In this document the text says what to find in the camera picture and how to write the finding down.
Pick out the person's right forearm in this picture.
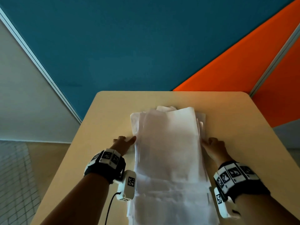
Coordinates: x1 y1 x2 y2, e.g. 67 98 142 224
234 193 300 225

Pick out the person's left forearm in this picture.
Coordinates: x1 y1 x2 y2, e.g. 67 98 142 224
40 173 110 225

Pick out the blue partition panel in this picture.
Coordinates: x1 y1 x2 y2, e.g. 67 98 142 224
0 0 298 120

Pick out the narrow orange partition panel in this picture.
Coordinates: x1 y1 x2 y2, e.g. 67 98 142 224
252 43 300 128

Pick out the black cable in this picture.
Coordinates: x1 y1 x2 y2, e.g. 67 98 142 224
105 192 121 225

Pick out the black wristband with marker tiles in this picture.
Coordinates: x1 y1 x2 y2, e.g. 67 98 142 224
84 148 126 184
213 161 270 202

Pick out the person's left hand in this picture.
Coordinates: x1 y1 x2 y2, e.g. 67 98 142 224
110 136 137 157

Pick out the large orange partition panel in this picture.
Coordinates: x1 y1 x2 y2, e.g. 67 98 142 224
173 0 300 94

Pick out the stack of white paper sheets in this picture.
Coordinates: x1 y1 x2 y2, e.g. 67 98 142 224
127 106 219 225

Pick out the person's right hand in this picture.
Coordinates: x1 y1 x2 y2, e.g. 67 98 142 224
201 137 233 167

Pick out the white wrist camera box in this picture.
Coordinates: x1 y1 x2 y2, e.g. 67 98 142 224
116 170 137 201
213 187 241 220

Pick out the grey partition frame strip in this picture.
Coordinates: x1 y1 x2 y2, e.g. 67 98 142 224
249 22 300 97
0 7 83 124

